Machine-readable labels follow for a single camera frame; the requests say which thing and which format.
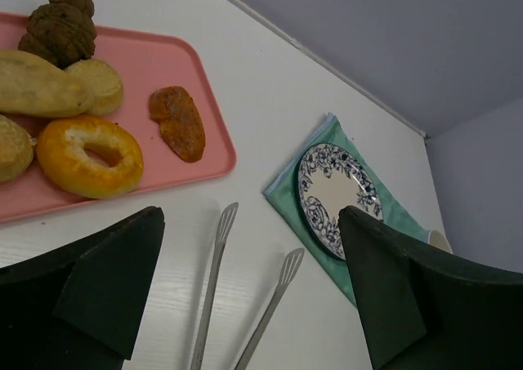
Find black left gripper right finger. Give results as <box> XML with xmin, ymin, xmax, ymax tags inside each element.
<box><xmin>338</xmin><ymin>207</ymin><xmax>522</xmax><ymax>369</ymax></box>

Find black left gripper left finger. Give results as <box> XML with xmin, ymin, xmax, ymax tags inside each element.
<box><xmin>1</xmin><ymin>207</ymin><xmax>165</xmax><ymax>369</ymax></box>

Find metal serving tongs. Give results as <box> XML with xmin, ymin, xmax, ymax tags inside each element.
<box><xmin>190</xmin><ymin>202</ymin><xmax>305</xmax><ymax>370</ymax></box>

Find orange glazed bagel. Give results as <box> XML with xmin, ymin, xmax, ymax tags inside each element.
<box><xmin>36</xmin><ymin>115</ymin><xmax>145</xmax><ymax>199</ymax></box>

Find reddish-brown pastry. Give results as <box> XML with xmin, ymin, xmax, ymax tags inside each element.
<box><xmin>148</xmin><ymin>86</ymin><xmax>206</xmax><ymax>163</ymax></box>

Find dark brown croissant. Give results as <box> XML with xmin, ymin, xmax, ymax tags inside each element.
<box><xmin>18</xmin><ymin>0</ymin><xmax>97</xmax><ymax>69</ymax></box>

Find crusty bread roll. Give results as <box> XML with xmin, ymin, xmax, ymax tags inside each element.
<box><xmin>0</xmin><ymin>115</ymin><xmax>37</xmax><ymax>182</ymax></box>

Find small round bread roll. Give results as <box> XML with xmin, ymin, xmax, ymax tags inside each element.
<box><xmin>65</xmin><ymin>59</ymin><xmax>124</xmax><ymax>117</ymax></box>

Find long pale bread loaf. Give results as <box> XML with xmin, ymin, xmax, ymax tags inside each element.
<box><xmin>1</xmin><ymin>50</ymin><xmax>95</xmax><ymax>118</ymax></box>

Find white cup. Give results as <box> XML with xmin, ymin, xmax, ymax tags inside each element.
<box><xmin>428</xmin><ymin>230</ymin><xmax>453</xmax><ymax>254</ymax></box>

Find blue floral ceramic plate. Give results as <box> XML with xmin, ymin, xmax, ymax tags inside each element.
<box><xmin>297</xmin><ymin>143</ymin><xmax>383</xmax><ymax>261</ymax></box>

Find green cloth napkin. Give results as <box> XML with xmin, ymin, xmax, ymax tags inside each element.
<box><xmin>263</xmin><ymin>114</ymin><xmax>428</xmax><ymax>305</ymax></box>

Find pink plastic tray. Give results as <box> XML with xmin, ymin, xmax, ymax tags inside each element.
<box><xmin>1</xmin><ymin>12</ymin><xmax>237</xmax><ymax>223</ymax></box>

